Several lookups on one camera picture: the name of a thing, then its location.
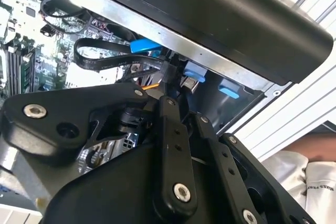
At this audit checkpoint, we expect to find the black data wire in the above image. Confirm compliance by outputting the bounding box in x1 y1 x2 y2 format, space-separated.
74 37 177 84

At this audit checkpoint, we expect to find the hard disk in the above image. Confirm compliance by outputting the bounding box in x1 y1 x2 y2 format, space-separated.
181 60 206 95

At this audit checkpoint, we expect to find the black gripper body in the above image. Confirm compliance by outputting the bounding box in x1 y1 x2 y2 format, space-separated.
43 141 232 224

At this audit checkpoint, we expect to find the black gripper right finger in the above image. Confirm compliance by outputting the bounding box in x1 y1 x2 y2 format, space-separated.
178 87 316 224

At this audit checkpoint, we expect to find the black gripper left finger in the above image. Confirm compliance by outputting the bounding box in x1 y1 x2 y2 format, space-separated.
0 82 200 216

